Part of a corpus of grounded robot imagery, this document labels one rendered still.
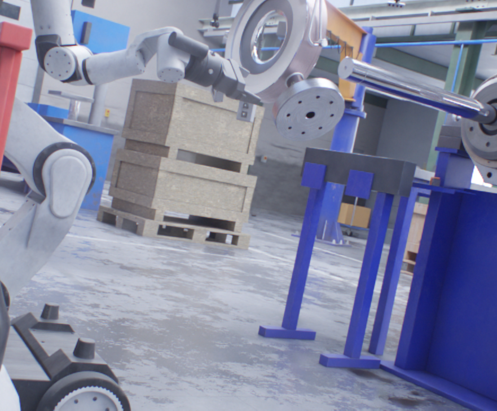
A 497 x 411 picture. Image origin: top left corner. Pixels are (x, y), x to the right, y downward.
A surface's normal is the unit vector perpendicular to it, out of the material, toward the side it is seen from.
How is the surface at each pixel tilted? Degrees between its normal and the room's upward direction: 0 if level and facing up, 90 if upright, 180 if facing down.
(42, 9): 103
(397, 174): 90
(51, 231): 115
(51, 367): 45
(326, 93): 130
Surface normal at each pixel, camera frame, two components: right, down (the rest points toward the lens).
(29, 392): 0.44, 0.12
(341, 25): 0.87, 0.20
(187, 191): 0.63, 0.16
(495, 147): -0.79, -0.15
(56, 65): -0.22, 0.22
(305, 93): 0.27, 0.74
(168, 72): 0.05, 0.91
